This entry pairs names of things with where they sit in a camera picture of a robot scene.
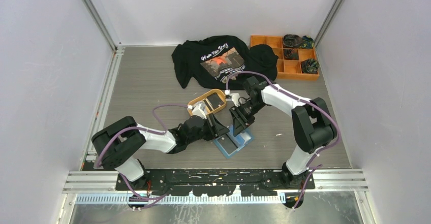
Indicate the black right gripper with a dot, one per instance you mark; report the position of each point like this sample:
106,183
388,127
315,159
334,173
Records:
239,120

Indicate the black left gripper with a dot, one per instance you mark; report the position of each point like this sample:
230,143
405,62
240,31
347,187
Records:
219,129

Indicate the blue leather card holder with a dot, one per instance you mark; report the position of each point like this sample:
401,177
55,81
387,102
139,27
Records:
229,145

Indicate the yellow oval tray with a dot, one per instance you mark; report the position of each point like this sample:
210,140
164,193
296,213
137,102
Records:
203,98

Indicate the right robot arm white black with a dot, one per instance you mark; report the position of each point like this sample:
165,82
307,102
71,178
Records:
313,127

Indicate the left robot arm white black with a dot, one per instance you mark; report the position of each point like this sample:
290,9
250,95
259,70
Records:
117,143

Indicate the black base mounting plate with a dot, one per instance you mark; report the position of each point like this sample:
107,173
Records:
217,182

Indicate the black printed t-shirt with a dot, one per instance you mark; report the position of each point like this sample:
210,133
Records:
220,62

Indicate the orange wooden compartment tray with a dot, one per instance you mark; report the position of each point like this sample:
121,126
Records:
287,69

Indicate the dark sock middle compartment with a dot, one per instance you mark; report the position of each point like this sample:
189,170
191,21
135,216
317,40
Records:
290,54

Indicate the green patterned sock lower right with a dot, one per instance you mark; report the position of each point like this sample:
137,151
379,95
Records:
310,66

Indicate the dark rolled sock top left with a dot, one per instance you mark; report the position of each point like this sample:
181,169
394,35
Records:
292,41

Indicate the green rolled sock top right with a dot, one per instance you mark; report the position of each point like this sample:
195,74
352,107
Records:
307,42

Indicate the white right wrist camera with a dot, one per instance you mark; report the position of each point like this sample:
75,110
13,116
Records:
232,96

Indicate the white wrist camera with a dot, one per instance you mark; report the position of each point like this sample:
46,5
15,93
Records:
198,109
232,96

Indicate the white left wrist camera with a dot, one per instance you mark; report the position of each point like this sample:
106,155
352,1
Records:
198,109

